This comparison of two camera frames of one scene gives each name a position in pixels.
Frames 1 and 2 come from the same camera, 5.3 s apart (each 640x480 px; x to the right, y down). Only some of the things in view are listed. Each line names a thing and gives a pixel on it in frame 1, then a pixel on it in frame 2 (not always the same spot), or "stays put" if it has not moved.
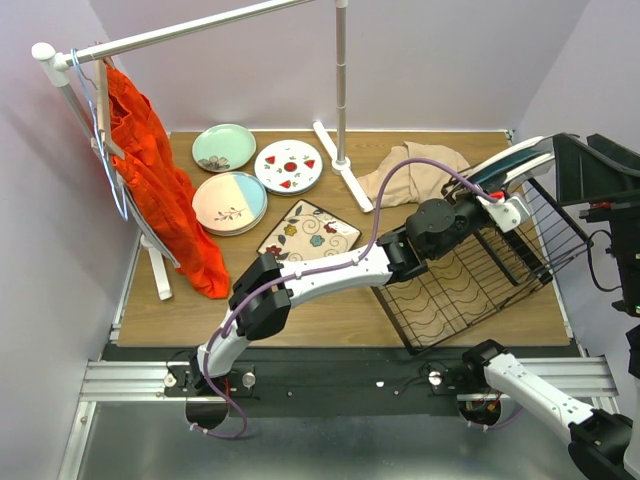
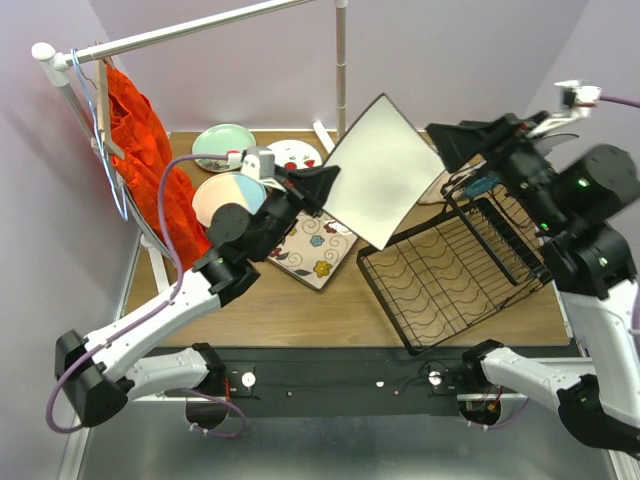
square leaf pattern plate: (307, 233) stays put
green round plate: (223, 147) stays put
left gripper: (471, 198) to (312, 185)
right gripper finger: (584, 174) to (508, 142)
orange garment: (137, 131) stays put
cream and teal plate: (229, 203) stays put
